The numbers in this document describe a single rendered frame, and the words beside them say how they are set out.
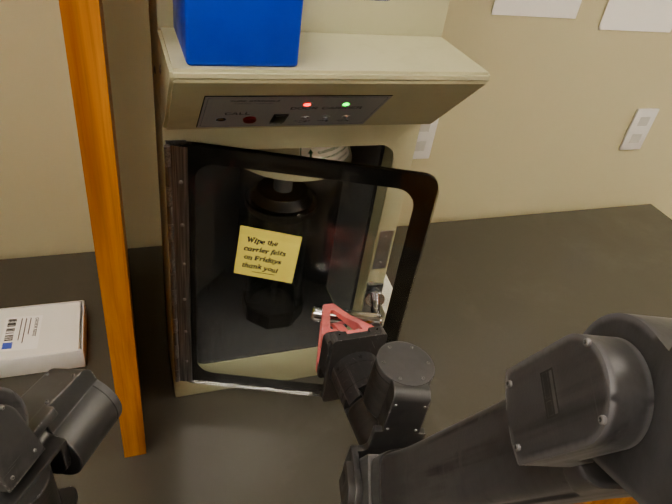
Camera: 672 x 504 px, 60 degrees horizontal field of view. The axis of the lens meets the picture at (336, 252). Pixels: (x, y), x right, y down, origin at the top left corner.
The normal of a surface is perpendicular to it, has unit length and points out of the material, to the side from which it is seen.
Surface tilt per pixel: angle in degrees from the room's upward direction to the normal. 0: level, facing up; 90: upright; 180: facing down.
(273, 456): 0
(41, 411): 22
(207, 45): 90
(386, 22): 90
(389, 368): 4
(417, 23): 90
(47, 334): 0
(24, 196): 90
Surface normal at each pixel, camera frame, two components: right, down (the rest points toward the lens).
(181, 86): 0.13, 0.99
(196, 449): 0.13, -0.79
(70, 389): 0.94, -0.02
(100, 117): 0.32, 0.60
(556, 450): -0.98, -0.11
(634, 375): 0.22, -0.45
